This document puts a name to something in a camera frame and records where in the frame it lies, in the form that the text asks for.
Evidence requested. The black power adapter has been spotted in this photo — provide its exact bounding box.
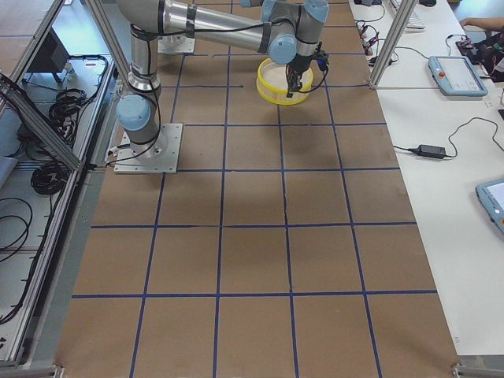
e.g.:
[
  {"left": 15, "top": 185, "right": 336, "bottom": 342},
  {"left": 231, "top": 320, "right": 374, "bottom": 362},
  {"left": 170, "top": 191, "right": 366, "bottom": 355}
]
[{"left": 408, "top": 144, "right": 447, "bottom": 159}]

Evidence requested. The yellow steamer layer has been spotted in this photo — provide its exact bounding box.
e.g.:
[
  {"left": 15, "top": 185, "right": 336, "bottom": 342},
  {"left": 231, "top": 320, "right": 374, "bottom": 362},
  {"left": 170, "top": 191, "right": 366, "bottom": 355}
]
[{"left": 256, "top": 58, "right": 313, "bottom": 106}]

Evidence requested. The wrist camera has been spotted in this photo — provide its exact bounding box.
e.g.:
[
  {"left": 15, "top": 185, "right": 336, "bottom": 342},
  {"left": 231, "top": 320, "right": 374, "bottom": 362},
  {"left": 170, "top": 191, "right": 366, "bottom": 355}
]
[{"left": 313, "top": 50, "right": 329, "bottom": 73}]

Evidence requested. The blue teach pendant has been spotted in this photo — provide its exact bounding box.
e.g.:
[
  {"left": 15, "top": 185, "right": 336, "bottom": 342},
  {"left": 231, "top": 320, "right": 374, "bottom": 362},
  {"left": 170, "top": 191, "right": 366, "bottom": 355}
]
[
  {"left": 428, "top": 56, "right": 487, "bottom": 97},
  {"left": 475, "top": 179, "right": 504, "bottom": 233}
]

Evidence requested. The black cable bundle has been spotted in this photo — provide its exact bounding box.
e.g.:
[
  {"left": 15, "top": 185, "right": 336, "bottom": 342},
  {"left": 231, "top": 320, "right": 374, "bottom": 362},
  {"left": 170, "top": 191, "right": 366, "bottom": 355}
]
[{"left": 30, "top": 161, "right": 68, "bottom": 195}]

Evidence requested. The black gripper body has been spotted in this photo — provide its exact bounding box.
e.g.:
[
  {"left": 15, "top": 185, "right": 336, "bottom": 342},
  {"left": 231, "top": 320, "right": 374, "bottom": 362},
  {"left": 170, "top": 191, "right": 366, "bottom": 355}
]
[{"left": 286, "top": 54, "right": 317, "bottom": 83}]

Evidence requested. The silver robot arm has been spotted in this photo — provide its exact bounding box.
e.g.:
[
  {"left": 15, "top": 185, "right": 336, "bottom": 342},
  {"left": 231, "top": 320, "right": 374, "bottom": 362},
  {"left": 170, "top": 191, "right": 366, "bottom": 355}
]
[{"left": 117, "top": 1, "right": 329, "bottom": 98}]

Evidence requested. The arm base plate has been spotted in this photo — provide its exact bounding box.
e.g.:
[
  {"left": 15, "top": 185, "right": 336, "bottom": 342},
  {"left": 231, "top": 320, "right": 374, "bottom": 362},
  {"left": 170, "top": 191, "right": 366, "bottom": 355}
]
[
  {"left": 157, "top": 35, "right": 195, "bottom": 55},
  {"left": 113, "top": 123, "right": 183, "bottom": 174}
]

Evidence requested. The aluminium frame post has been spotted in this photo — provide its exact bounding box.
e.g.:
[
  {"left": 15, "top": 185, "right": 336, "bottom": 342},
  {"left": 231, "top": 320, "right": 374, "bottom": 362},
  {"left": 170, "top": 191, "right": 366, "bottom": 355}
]
[{"left": 369, "top": 0, "right": 417, "bottom": 89}]

